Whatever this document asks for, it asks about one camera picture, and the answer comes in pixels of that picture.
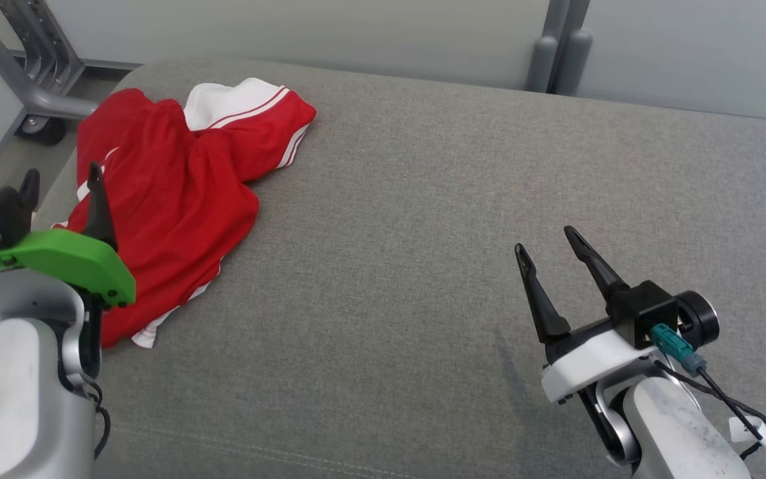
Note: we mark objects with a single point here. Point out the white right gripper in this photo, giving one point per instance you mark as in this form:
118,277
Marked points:
589,362

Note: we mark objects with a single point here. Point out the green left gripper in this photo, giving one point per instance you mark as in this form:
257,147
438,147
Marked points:
64,256

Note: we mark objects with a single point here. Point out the red shorts with white stripe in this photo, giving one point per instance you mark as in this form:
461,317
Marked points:
157,219

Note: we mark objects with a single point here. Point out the black caster wheel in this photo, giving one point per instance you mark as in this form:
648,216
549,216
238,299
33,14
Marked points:
40,130

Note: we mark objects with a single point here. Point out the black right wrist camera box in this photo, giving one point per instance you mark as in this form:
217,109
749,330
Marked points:
649,306

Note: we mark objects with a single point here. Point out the grey metal tube frame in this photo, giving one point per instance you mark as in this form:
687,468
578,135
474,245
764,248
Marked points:
37,96

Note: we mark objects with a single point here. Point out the grey partition post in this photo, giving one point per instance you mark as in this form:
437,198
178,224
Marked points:
572,56
542,53

